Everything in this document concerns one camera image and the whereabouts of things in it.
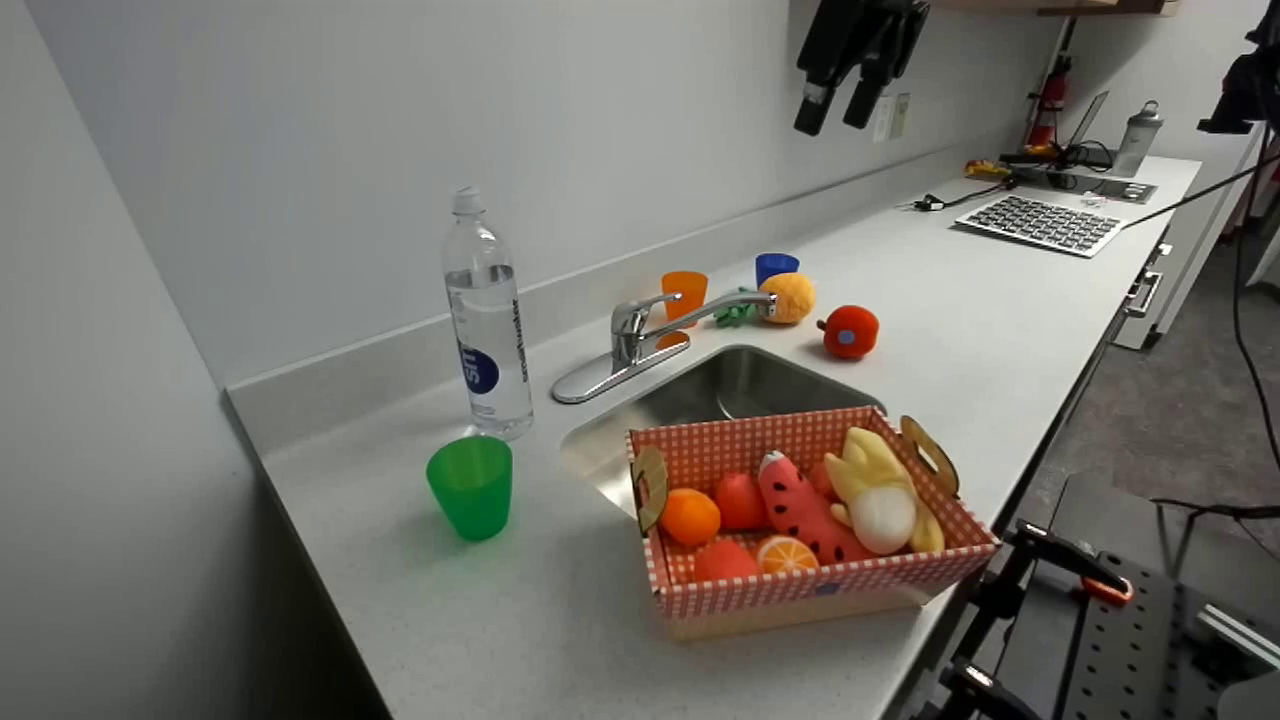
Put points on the red checkered cardboard box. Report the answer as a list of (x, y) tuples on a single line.
[(707, 450)]

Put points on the red plush tomato in box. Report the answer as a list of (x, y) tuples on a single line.
[(737, 501)]

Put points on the chrome sink faucet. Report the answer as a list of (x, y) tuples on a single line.
[(643, 345)]

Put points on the orange plastic cup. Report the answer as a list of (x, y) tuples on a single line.
[(683, 294)]

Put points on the stainless steel sink basin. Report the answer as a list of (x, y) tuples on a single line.
[(728, 385)]

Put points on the blue plastic cup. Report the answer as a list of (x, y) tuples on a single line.
[(773, 266)]

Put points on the orange plush fruit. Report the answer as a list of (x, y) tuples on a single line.
[(688, 516)]

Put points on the clear plastic water bottle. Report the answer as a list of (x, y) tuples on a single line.
[(487, 318)]

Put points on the yellow-orange plush fruit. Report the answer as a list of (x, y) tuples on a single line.
[(790, 294)]

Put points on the pink plush watermelon slice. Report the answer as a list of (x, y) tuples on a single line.
[(797, 509)]

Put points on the green plastic cup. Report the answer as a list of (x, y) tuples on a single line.
[(472, 484)]

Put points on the red-orange plush fruit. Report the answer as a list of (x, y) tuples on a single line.
[(727, 558)]

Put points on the plush orange half slice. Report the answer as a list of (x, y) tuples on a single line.
[(784, 553)]

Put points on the black hanging gripper tool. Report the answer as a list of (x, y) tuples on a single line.
[(867, 42)]

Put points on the silver laptop keyboard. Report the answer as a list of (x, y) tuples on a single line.
[(1040, 226)]

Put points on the black clamp with orange grip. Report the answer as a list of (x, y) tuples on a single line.
[(997, 599)]

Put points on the black perforated metal table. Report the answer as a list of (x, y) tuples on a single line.
[(1197, 636)]

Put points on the grey metal water bottle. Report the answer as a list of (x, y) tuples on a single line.
[(1139, 138)]

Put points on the black camera on stand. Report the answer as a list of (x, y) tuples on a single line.
[(1254, 81)]

